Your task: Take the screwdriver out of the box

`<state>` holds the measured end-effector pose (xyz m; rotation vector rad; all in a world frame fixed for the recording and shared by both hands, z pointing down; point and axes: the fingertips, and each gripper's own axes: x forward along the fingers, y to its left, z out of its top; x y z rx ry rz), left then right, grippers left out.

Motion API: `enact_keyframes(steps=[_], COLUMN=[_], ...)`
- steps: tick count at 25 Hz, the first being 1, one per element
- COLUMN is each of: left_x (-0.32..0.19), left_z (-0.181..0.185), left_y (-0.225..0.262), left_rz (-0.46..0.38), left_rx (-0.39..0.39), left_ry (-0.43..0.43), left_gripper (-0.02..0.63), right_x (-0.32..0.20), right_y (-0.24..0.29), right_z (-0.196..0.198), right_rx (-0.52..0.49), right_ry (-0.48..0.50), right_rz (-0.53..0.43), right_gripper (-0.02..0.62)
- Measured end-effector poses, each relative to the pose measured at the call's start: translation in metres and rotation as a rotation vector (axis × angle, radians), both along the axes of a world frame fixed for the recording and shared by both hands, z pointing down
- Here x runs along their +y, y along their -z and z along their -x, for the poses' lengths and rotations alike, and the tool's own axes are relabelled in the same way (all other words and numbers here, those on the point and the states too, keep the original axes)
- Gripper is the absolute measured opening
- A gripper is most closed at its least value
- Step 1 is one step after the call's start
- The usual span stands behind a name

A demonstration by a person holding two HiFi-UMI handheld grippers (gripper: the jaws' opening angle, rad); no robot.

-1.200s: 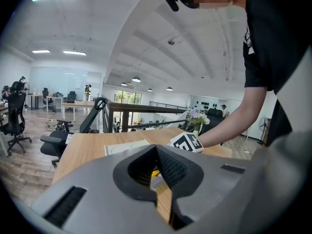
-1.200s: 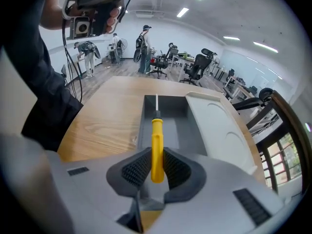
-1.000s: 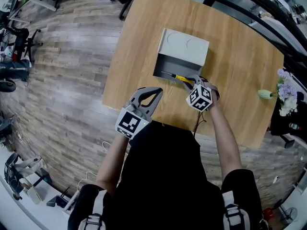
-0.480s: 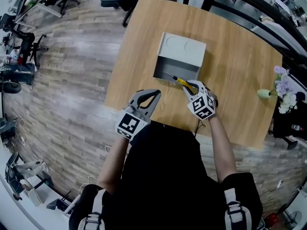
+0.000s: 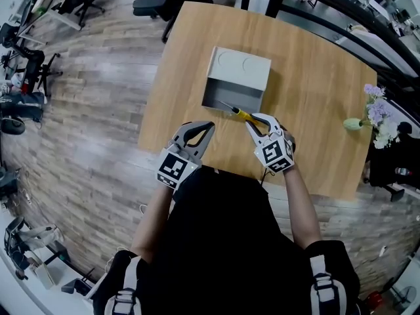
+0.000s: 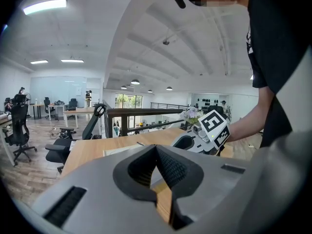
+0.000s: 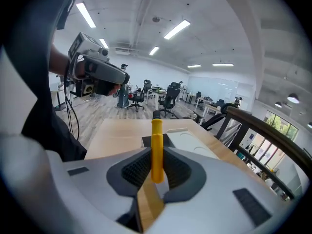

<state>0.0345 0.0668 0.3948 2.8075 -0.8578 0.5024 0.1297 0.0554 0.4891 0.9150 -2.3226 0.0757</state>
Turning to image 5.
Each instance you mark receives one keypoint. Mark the person's left forearm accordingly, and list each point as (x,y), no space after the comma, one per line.
(152,225)

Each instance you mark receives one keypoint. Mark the black router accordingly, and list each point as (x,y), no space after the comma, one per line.
(77,285)

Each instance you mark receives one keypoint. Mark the black office chair with label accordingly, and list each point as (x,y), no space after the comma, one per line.
(147,3)

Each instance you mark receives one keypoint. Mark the purple white flower bouquet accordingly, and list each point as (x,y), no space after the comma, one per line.
(380,113)

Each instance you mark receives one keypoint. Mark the person's right forearm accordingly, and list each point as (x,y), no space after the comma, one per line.
(302,208)

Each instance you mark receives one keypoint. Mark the grey drawer box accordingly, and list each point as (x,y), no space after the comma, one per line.
(243,67)

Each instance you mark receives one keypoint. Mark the person's right hand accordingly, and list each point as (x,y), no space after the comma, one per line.
(291,141)

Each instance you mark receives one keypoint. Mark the red white bottle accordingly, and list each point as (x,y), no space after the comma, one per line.
(403,171)

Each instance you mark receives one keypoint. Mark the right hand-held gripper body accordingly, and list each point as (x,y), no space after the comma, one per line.
(274,154)

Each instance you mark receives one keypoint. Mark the white frame desk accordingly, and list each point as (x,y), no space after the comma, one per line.
(62,20)

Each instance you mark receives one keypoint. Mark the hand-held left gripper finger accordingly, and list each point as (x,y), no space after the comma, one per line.
(205,144)
(182,131)

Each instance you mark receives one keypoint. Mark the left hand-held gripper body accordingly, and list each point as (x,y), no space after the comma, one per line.
(174,169)

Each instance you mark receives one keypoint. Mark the pale green vase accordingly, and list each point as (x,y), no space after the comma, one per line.
(352,124)

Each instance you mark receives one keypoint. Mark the yellow black screwdriver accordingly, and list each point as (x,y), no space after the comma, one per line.
(243,113)

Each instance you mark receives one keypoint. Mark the black chair with bottle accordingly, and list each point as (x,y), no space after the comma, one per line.
(384,162)

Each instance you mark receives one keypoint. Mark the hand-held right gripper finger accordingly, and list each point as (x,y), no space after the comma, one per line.
(257,138)
(272,121)

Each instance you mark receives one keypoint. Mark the person's black clothing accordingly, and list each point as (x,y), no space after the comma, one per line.
(223,241)

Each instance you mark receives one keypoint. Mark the black floor fan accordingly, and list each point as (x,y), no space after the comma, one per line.
(407,297)

